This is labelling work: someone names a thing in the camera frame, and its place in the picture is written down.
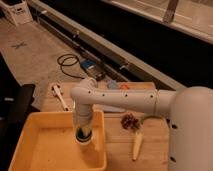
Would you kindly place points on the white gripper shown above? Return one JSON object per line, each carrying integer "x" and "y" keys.
{"x": 82, "y": 117}

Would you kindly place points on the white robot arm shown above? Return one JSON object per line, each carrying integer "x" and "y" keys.
{"x": 189, "y": 110}

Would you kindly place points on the yellow plastic tray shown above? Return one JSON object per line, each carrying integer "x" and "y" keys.
{"x": 47, "y": 143}

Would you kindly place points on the grey-blue cloth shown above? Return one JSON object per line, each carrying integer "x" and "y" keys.
{"x": 111, "y": 109}

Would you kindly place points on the blue sponge block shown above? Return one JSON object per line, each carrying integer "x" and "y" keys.
{"x": 112, "y": 84}

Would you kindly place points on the blue and black power device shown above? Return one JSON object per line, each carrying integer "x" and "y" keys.
{"x": 92, "y": 69}

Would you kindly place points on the pine cone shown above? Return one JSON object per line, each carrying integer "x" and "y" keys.
{"x": 128, "y": 121}

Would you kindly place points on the orange ball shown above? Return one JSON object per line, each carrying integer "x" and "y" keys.
{"x": 124, "y": 86}

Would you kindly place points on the wooden board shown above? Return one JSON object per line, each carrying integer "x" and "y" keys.
{"x": 153, "y": 154}

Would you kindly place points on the yellow corn cob toy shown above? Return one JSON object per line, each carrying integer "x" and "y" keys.
{"x": 138, "y": 139}

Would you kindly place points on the black chair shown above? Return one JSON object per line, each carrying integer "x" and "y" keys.
{"x": 15, "y": 104}

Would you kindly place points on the white box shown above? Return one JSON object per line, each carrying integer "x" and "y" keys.
{"x": 18, "y": 13}

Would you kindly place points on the white handled tool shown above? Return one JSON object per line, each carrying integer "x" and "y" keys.
{"x": 56, "y": 92}

